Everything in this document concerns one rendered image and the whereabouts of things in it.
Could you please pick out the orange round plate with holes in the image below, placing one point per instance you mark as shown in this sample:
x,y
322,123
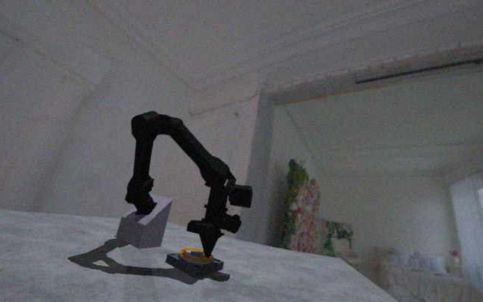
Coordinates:
x,y
185,254

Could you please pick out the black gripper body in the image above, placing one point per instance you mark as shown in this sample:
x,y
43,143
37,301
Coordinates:
x,y
206,226

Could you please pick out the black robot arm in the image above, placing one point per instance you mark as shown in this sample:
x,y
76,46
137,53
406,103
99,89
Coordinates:
x,y
145,128

